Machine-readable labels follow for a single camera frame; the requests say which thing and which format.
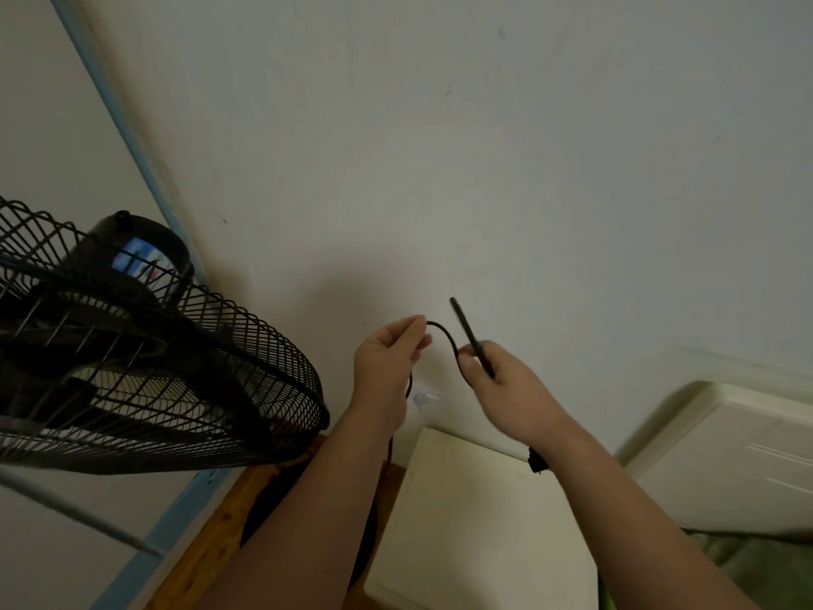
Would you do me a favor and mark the person's left hand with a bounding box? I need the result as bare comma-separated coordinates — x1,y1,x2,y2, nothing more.
352,314,433,433

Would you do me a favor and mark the person's right hand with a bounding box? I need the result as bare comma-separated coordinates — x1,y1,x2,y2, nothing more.
457,340,572,446

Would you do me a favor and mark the black power cable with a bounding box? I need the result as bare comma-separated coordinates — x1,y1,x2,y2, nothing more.
386,297,551,475

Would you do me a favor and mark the person's left forearm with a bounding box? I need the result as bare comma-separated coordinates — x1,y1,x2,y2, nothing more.
197,403,407,610

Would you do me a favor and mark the person's right forearm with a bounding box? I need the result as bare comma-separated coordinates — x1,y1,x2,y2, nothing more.
532,418,760,610

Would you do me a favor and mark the black standing fan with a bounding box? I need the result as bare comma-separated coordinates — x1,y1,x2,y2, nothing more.
0,195,332,476

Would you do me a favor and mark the green bedding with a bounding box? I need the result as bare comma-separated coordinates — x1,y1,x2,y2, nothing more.
597,528,813,610

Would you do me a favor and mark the grey rod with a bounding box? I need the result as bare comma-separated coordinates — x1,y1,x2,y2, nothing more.
0,466,165,558

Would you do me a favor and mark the blue door frame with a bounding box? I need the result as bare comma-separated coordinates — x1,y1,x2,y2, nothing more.
47,0,232,610

